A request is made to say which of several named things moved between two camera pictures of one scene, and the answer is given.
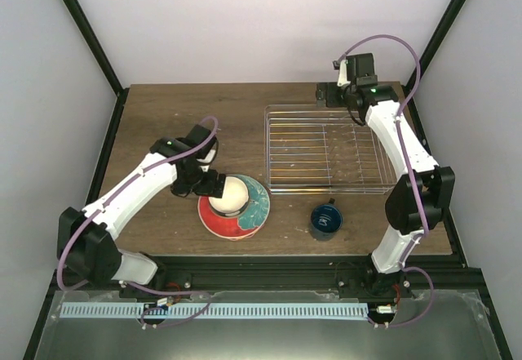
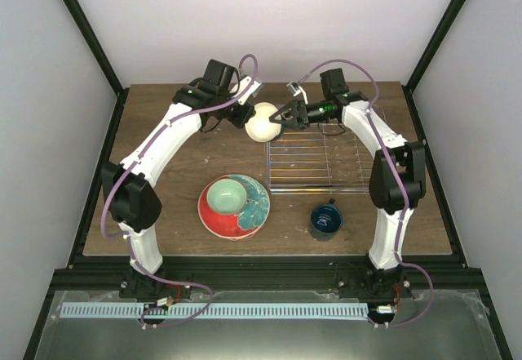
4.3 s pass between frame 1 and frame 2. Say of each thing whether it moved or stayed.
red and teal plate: stayed
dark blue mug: stayed
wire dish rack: stayed
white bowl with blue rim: moved
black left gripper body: moved
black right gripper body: moved
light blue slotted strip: stayed
